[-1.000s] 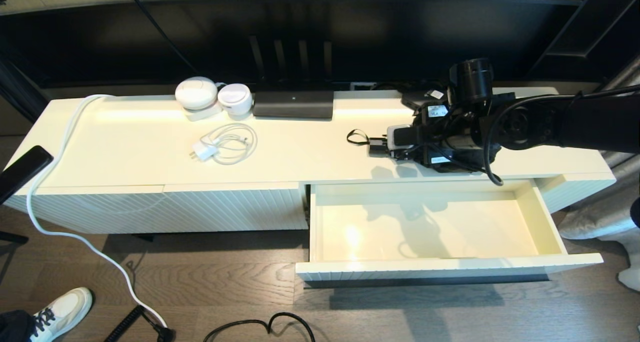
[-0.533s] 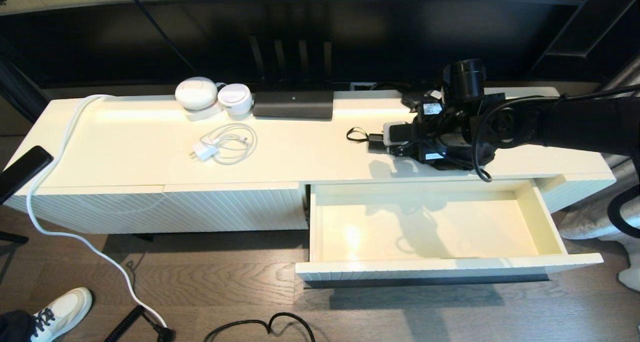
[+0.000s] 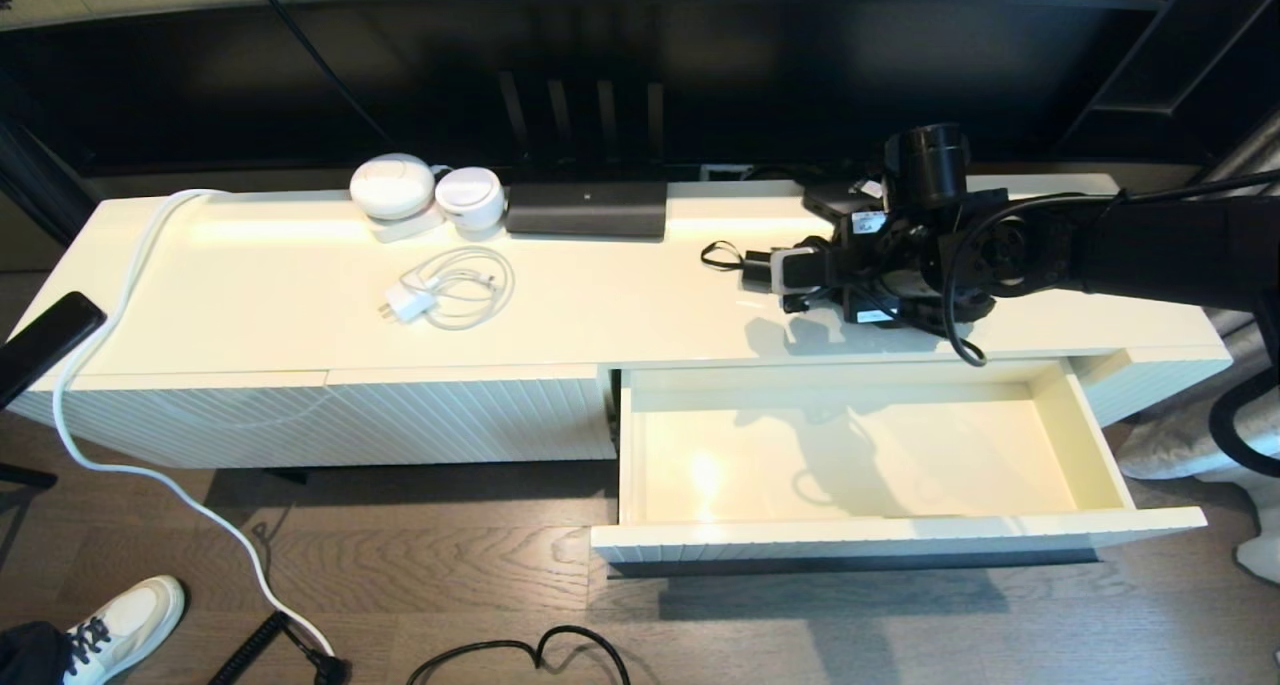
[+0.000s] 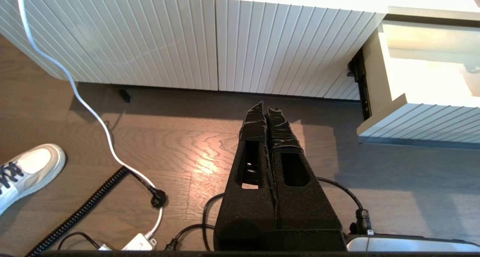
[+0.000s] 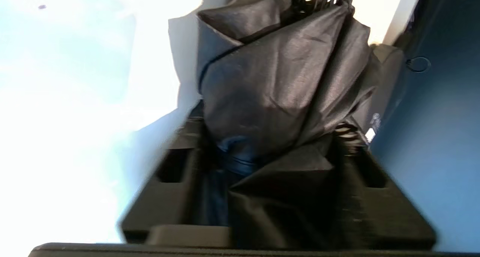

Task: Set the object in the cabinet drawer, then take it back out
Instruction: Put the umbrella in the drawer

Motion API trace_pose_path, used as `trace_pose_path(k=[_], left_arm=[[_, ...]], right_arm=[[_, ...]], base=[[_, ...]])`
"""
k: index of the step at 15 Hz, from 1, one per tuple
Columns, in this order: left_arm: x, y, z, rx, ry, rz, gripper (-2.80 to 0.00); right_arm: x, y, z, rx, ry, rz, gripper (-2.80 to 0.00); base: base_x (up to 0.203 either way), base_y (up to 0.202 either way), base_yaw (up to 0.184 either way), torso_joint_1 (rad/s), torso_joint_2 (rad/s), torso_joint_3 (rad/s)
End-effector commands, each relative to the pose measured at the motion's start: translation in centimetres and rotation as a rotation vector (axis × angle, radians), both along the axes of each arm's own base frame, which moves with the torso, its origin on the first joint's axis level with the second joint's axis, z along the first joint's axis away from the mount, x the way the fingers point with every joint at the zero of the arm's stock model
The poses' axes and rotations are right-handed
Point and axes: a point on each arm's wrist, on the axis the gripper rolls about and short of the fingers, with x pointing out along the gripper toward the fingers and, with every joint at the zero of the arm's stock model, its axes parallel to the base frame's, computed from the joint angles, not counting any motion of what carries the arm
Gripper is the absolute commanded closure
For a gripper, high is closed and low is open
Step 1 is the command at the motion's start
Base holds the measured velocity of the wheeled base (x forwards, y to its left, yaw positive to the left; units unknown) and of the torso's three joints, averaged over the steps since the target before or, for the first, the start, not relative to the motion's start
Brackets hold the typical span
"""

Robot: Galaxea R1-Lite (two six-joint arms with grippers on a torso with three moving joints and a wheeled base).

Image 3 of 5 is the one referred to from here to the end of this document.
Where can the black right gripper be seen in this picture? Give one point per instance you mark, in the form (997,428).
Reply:
(870,265)

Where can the black umbrella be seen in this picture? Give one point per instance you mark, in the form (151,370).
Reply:
(757,270)

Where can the white fluted drawer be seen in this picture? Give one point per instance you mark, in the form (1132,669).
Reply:
(850,445)

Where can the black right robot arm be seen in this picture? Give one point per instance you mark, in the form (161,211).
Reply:
(1150,250)

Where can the white tv cabinet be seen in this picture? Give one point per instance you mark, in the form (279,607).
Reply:
(400,305)

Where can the black set-top box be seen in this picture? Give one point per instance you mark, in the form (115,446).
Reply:
(828,197)

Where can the black television screen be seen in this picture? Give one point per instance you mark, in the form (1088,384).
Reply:
(700,75)

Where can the black router with antennas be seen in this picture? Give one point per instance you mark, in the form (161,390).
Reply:
(585,209)

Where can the grey curtain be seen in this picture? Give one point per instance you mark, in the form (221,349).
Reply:
(1160,450)

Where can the small white round device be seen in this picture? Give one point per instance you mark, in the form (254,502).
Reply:
(470,199)

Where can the white charger plug adapter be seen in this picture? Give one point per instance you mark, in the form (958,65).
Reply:
(408,303)

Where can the large white dome device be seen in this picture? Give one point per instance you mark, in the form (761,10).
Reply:
(392,186)

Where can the white sneaker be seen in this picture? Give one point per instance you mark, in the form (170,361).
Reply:
(125,625)

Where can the black glossy armrest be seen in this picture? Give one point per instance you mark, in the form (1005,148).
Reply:
(45,343)

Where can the black chair leg bar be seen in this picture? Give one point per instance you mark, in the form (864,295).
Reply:
(25,477)

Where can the dark trouser leg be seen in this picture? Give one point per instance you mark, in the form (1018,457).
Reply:
(30,655)

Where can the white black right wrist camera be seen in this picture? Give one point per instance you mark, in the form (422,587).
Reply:
(800,271)

